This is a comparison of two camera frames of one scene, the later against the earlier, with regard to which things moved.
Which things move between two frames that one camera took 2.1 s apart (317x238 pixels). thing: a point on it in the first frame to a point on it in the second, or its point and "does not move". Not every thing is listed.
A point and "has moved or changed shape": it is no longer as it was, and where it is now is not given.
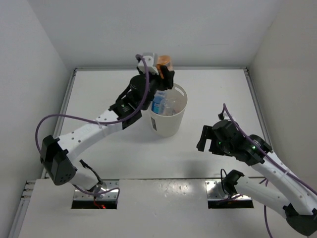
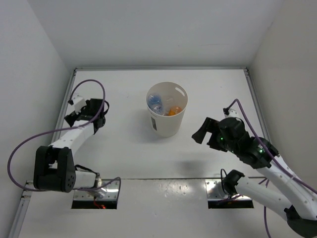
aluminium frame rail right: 259,107 does not move
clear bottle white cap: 179,105 to 168,102
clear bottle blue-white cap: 167,106 to 159,109
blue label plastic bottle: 159,96 has moved or changed shape
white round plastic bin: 168,126 does not move
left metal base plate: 107,184 does not move
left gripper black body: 152,88 to 84,112
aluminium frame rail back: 176,68 does not move
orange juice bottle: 164,60 to 174,110
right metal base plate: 215,192 does not move
